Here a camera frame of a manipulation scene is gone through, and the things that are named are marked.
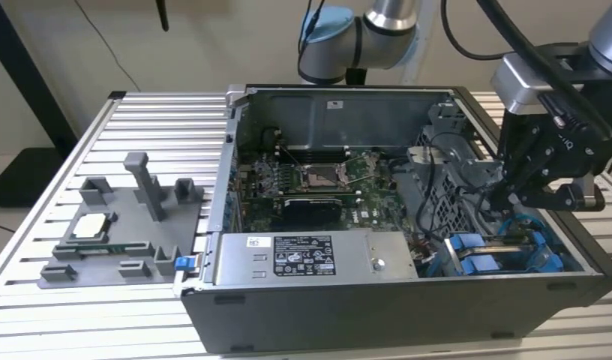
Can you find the black RAM slot bank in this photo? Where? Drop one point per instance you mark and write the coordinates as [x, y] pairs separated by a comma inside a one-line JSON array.
[[311, 152]]

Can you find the CPU socket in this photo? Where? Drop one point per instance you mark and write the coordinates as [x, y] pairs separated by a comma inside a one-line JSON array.
[[319, 176]]

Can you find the green RAM stick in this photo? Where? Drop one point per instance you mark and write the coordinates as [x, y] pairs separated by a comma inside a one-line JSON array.
[[120, 248]]

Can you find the silver power supply unit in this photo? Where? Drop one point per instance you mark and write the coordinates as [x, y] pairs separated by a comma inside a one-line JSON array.
[[236, 258]]

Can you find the grey disk bay cage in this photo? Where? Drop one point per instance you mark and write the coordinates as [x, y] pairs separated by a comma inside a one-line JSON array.
[[445, 210]]

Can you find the blue case latch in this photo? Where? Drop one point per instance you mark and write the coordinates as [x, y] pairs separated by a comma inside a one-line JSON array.
[[184, 263]]

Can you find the black antenna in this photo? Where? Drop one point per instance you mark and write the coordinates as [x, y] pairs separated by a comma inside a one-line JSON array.
[[162, 15]]

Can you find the green motherboard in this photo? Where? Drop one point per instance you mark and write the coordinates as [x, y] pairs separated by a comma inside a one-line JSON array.
[[380, 210]]

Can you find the open black PC case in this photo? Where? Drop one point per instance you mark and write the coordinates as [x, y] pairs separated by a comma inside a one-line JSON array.
[[336, 318]]

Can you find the silver CPU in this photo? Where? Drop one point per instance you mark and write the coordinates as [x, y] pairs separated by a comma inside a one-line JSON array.
[[90, 227]]

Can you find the thin metal locking lever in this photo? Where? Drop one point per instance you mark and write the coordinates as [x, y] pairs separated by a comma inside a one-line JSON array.
[[289, 154]]

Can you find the grey parts rack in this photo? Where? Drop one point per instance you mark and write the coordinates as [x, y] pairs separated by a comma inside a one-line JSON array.
[[130, 225]]

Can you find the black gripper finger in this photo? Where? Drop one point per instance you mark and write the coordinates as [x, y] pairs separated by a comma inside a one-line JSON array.
[[513, 165], [565, 197]]

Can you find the hard disk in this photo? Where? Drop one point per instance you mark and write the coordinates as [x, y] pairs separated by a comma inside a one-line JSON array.
[[465, 242]]

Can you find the blue disk carrier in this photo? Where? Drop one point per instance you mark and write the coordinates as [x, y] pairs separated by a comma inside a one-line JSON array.
[[480, 265]]

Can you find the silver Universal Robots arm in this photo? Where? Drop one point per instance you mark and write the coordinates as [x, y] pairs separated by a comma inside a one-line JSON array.
[[376, 41]]

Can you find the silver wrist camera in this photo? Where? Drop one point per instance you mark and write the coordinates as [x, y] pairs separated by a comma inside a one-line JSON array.
[[520, 82]]

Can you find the black graphics card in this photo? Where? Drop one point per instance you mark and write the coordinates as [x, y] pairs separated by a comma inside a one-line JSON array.
[[311, 212]]

